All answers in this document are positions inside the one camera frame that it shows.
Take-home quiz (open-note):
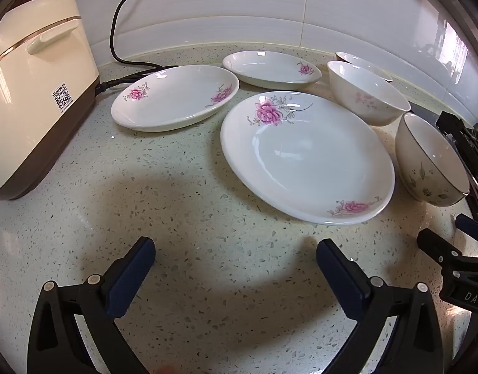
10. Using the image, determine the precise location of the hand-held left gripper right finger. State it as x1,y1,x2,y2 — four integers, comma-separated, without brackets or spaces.
316,238,446,374

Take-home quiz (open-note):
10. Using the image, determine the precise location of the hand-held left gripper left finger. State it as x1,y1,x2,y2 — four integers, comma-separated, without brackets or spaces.
26,236,156,374

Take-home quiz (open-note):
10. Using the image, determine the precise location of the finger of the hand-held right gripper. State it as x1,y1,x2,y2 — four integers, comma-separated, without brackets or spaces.
417,228,478,271
455,213,478,242

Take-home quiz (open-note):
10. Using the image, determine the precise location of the plain white bowl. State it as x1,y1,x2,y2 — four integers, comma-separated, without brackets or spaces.
335,51,393,83

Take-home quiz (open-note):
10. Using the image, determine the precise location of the white leaf-pattern bowl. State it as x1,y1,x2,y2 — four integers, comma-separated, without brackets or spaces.
395,113,471,206

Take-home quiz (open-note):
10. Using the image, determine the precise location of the black gas stove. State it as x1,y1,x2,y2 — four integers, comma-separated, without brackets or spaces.
410,99,478,219

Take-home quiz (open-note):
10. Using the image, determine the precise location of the large white pink-flower plate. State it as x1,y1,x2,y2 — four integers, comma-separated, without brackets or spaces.
220,91,396,226

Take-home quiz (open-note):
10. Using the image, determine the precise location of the white pink-flower bowl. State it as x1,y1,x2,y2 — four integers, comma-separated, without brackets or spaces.
327,60,412,127

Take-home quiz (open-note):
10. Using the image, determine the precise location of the cream rice cooker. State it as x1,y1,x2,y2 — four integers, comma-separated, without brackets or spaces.
0,0,100,201

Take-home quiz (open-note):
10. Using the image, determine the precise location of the black power cable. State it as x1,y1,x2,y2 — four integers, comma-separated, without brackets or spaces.
95,0,177,94

